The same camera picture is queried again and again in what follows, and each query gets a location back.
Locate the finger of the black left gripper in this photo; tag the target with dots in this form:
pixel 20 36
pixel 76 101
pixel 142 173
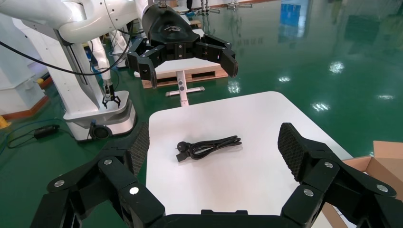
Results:
pixel 217 53
pixel 146 63

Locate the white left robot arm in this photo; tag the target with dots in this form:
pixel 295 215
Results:
pixel 31 9

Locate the white distant robot arm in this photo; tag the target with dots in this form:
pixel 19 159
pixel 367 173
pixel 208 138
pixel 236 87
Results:
pixel 100 59

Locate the small black distant gripper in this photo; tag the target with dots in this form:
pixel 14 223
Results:
pixel 110 100

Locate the yellow floor object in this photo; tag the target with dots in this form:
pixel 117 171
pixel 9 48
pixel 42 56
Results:
pixel 3 123

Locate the distant metal stand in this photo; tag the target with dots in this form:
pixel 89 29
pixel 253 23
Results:
pixel 239 4

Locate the wooden pallet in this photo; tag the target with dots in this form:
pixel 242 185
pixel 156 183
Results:
pixel 217 74

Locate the brown cardboard storage box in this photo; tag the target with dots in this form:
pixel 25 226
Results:
pixel 385 166

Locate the white distant robot body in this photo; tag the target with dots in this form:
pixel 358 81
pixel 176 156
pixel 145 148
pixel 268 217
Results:
pixel 118 44

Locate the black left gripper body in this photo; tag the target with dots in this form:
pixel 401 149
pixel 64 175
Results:
pixel 167 28

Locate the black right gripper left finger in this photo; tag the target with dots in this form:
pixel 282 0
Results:
pixel 113 176

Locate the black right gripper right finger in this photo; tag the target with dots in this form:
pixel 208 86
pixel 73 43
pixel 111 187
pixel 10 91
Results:
pixel 318 176

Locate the white robot column with base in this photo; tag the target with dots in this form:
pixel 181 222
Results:
pixel 104 122

